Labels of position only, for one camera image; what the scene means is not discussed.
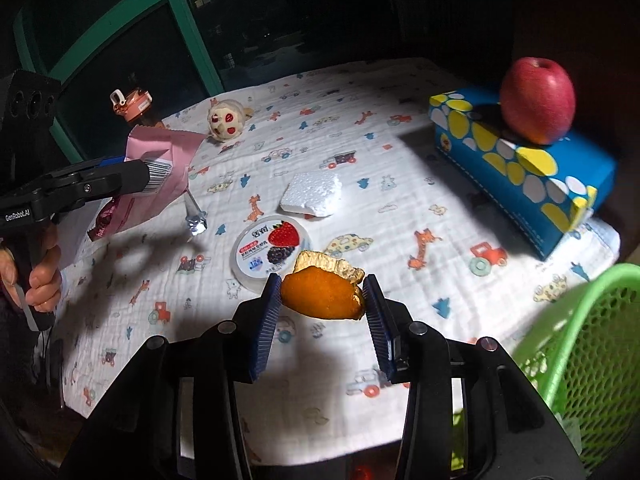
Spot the red apple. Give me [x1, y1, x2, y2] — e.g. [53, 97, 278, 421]
[500, 56, 576, 145]

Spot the small silver foil wrapper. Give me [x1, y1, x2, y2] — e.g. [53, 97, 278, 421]
[184, 191, 207, 236]

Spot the green window frame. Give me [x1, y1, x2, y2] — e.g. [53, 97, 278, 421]
[12, 0, 262, 162]

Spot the white foam piece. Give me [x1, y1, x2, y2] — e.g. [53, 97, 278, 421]
[280, 171, 343, 218]

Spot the orange peel piece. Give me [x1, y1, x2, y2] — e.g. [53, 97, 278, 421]
[280, 250, 366, 321]

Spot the green perforated trash basket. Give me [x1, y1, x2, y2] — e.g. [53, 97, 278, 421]
[451, 262, 640, 476]

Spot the small cream spotted toy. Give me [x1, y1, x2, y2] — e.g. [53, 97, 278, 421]
[207, 99, 254, 143]

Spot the white cartoon print tablecloth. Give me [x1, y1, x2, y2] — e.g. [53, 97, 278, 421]
[49, 58, 622, 466]

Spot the round berry yogurt lid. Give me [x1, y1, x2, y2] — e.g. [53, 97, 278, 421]
[230, 214, 311, 292]

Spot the pink snack wrapper bag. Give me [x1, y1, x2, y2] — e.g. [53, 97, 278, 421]
[88, 126, 207, 240]

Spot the orange transparent water bottle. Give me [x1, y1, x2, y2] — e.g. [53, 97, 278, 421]
[110, 88, 163, 128]

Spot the blue yellow tissue box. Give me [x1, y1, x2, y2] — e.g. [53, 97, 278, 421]
[428, 88, 616, 260]

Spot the person's left hand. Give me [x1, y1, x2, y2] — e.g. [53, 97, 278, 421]
[1, 224, 62, 312]

